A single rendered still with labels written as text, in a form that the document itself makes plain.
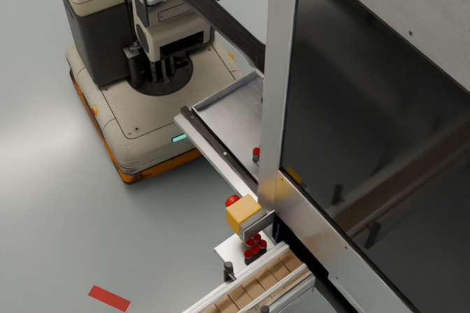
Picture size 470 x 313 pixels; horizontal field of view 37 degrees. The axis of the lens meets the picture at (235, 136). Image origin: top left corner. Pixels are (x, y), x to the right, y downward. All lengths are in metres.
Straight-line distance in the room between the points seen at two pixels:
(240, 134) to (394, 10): 1.08
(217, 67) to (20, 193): 0.96
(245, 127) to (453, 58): 1.14
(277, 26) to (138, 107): 1.64
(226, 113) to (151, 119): 0.79
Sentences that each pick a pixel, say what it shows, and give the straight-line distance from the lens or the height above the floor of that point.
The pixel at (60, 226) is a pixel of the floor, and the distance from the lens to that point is 2.89.
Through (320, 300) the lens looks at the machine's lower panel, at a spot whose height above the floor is 0.84.
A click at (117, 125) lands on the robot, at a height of 0.28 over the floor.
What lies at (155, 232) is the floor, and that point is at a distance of 2.81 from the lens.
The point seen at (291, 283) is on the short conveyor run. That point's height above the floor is 0.93.
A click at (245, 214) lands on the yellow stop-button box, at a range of 1.66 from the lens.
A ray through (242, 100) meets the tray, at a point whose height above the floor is 0.88.
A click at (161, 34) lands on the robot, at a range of 2.33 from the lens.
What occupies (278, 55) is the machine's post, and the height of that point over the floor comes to 1.56.
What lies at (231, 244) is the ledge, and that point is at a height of 0.88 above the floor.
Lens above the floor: 2.49
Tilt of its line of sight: 55 degrees down
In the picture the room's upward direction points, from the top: straight up
